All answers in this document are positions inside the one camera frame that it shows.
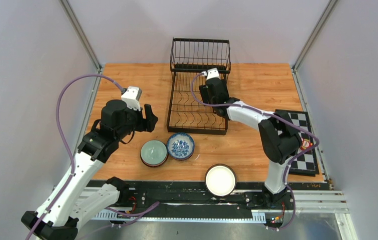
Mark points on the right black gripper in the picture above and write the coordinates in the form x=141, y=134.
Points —
x=205, y=94

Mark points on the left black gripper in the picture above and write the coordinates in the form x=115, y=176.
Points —
x=150, y=118

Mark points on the black wire dish rack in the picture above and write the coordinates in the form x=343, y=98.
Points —
x=188, y=58

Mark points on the blue floral bowl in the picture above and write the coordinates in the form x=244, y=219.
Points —
x=180, y=146

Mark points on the white bowl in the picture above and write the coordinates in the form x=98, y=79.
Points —
x=220, y=180

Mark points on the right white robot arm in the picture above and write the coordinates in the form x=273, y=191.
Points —
x=280, y=139

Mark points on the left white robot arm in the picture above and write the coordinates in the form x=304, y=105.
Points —
x=60, y=217

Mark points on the celadon bowl black rim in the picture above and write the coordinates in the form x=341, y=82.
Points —
x=153, y=153

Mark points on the red owl toy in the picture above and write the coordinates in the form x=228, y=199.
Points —
x=306, y=143

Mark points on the black white checkerboard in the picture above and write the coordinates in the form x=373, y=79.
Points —
x=304, y=165

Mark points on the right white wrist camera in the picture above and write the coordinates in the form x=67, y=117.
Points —
x=211, y=73

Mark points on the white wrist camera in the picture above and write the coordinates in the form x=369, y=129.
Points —
x=211, y=73
x=131, y=97

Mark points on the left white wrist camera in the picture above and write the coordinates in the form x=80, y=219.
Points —
x=131, y=97

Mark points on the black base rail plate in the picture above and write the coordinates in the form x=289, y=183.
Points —
x=192, y=199

